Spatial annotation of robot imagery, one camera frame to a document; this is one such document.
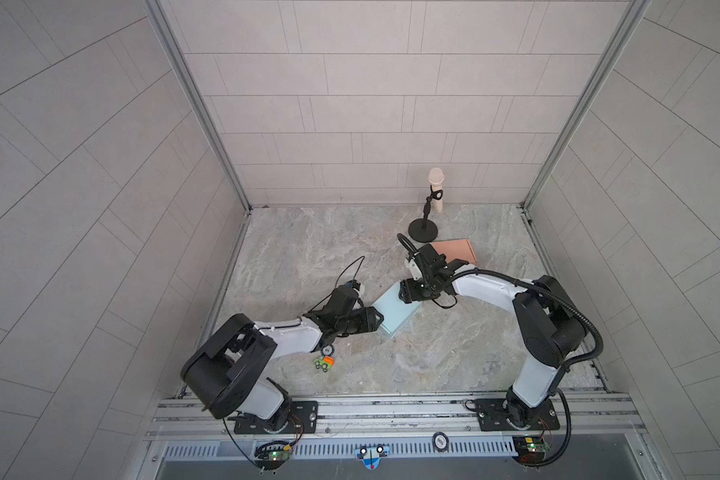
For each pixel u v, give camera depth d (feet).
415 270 2.39
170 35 2.43
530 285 1.63
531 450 2.22
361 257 3.44
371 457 2.15
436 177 2.91
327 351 2.66
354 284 2.65
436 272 2.31
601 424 2.34
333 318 2.20
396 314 2.80
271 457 2.14
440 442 2.23
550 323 1.54
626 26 2.38
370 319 2.48
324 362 2.55
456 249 3.47
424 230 3.53
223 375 1.37
